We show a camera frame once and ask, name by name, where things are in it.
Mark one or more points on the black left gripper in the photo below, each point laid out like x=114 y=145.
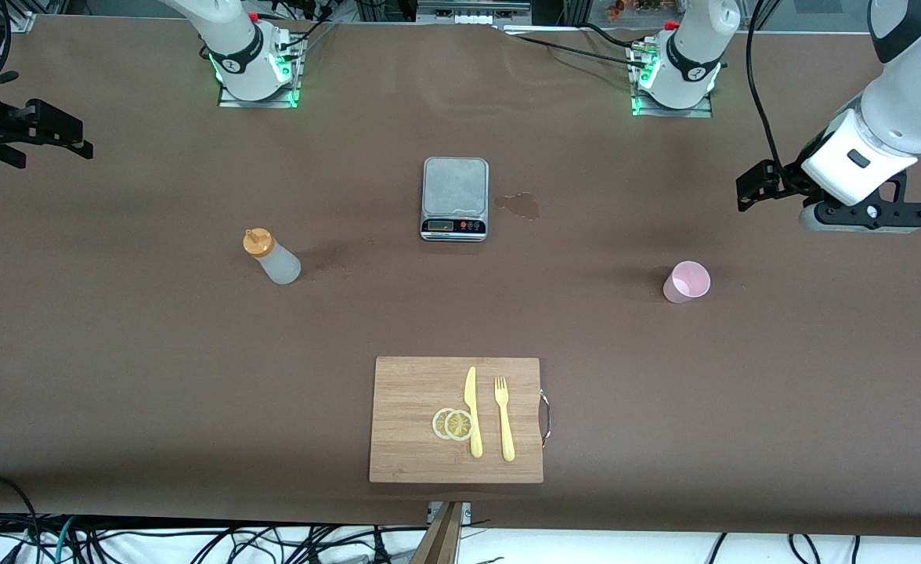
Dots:
x=786 y=182

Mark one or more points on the pink plastic cup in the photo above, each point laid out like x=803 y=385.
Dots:
x=684 y=286

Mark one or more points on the translucent squeeze bottle orange cap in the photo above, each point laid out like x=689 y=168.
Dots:
x=280 y=266

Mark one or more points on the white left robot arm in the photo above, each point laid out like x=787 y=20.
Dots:
x=899 y=117

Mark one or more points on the silver digital kitchen scale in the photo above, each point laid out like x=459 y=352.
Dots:
x=454 y=227

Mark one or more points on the white power strip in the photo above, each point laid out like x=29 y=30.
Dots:
x=476 y=19

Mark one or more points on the yellow plastic fork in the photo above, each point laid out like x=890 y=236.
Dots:
x=507 y=439

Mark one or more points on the yellow plastic knife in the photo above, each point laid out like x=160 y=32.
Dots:
x=474 y=439

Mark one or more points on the lemon slice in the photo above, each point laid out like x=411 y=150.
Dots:
x=459 y=425
x=438 y=424

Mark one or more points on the wooden cutting board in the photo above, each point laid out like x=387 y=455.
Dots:
x=406 y=392

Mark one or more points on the aluminium frame corner bracket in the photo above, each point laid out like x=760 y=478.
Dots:
x=20 y=22

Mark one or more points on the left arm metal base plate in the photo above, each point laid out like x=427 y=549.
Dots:
x=672 y=113

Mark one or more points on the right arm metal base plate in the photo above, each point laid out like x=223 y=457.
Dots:
x=257 y=103

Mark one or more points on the wooden post with metal bracket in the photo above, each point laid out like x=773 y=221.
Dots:
x=445 y=540

